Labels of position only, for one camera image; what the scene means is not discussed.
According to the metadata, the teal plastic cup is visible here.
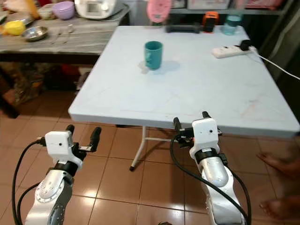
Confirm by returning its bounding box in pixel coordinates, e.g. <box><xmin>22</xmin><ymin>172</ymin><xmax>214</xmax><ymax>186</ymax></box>
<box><xmin>144</xmin><ymin>41</ymin><xmax>164</xmax><ymax>71</ymax></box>

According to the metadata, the white folding table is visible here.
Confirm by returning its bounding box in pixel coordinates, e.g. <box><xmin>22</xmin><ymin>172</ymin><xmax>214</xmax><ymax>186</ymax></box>
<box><xmin>68</xmin><ymin>25</ymin><xmax>300</xmax><ymax>172</ymax></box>

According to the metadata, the white object under counter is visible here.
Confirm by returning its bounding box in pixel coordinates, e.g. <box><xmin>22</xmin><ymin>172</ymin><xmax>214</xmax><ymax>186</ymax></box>
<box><xmin>76</xmin><ymin>67</ymin><xmax>93</xmax><ymax>90</ymax></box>

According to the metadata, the white power strip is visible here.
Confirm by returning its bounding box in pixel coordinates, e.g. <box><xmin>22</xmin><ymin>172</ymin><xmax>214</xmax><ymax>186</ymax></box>
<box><xmin>211</xmin><ymin>45</ymin><xmax>247</xmax><ymax>59</ymax></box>

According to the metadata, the black power plug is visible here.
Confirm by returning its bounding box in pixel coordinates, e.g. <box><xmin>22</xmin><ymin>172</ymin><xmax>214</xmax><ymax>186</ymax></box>
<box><xmin>239</xmin><ymin>40</ymin><xmax>253</xmax><ymax>51</ymax></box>

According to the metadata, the black bar-shaped object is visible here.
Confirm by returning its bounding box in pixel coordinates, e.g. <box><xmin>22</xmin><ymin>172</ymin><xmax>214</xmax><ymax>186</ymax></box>
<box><xmin>165</xmin><ymin>24</ymin><xmax>202</xmax><ymax>34</ymax></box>

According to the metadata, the person's bare foot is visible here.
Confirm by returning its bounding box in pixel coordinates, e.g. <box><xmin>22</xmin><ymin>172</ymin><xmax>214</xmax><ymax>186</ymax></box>
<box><xmin>257</xmin><ymin>151</ymin><xmax>300</xmax><ymax>181</ymax></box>

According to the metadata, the grey marble-look counter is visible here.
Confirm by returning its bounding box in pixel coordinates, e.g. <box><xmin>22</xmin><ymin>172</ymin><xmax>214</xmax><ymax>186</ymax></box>
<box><xmin>0</xmin><ymin>9</ymin><xmax>129</xmax><ymax>119</ymax></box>

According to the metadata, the orange and black device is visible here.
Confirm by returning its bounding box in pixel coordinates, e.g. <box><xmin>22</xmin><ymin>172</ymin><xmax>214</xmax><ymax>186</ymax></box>
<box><xmin>202</xmin><ymin>11</ymin><xmax>220</xmax><ymax>33</ymax></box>

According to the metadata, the blue translucent plastic cup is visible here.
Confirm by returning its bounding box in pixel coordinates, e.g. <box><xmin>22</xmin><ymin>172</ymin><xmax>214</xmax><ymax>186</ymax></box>
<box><xmin>222</xmin><ymin>13</ymin><xmax>244</xmax><ymax>36</ymax></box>

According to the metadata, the open stainless steel plate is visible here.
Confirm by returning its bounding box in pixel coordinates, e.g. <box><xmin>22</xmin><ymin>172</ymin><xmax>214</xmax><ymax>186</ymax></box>
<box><xmin>22</xmin><ymin>26</ymin><xmax>49</xmax><ymax>42</ymax></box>

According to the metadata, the white storage box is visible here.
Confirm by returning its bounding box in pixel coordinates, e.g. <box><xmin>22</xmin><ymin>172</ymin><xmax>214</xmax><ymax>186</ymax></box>
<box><xmin>187</xmin><ymin>0</ymin><xmax>228</xmax><ymax>10</ymax></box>

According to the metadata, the pink plastic chair back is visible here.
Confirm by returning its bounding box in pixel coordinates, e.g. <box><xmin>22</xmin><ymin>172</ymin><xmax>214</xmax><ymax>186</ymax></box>
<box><xmin>147</xmin><ymin>0</ymin><xmax>173</xmax><ymax>24</ymax></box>

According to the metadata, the yellow plastic bowl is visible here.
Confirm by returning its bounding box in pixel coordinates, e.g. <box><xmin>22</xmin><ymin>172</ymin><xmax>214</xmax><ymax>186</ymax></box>
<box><xmin>3</xmin><ymin>20</ymin><xmax>26</xmax><ymax>37</ymax></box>

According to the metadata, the purple plastic bowl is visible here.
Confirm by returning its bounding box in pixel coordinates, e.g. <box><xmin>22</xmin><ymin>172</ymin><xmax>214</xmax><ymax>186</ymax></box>
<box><xmin>52</xmin><ymin>1</ymin><xmax>75</xmax><ymax>21</ymax></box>

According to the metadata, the white kitchen food processor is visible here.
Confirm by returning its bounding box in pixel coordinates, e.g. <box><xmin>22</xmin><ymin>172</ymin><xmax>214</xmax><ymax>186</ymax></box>
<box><xmin>74</xmin><ymin>0</ymin><xmax>125</xmax><ymax>20</ymax></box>

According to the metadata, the pale plastic food bag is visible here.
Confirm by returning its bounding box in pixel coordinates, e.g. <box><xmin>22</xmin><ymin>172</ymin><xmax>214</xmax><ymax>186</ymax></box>
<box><xmin>2</xmin><ymin>0</ymin><xmax>29</xmax><ymax>13</ymax></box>

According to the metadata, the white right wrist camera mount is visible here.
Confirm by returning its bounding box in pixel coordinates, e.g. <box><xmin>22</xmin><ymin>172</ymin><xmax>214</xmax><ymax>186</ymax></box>
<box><xmin>189</xmin><ymin>117</ymin><xmax>220</xmax><ymax>158</ymax></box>

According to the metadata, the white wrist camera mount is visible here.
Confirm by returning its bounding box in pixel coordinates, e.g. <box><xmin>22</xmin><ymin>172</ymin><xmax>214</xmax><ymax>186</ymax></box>
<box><xmin>189</xmin><ymin>117</ymin><xmax>220</xmax><ymax>158</ymax></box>
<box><xmin>45</xmin><ymin>131</ymin><xmax>76</xmax><ymax>165</ymax></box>

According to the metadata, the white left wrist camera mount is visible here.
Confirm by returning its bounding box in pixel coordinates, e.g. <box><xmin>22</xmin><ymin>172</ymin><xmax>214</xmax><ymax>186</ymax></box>
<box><xmin>45</xmin><ymin>131</ymin><xmax>76</xmax><ymax>165</ymax></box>

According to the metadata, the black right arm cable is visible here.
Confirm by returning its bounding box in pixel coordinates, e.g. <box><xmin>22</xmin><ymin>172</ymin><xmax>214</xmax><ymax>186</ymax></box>
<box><xmin>170</xmin><ymin>134</ymin><xmax>252</xmax><ymax>225</ymax></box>

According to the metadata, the white power strip cable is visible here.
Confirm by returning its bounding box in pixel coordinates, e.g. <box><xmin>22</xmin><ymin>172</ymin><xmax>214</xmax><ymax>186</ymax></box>
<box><xmin>248</xmin><ymin>47</ymin><xmax>300</xmax><ymax>82</ymax></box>

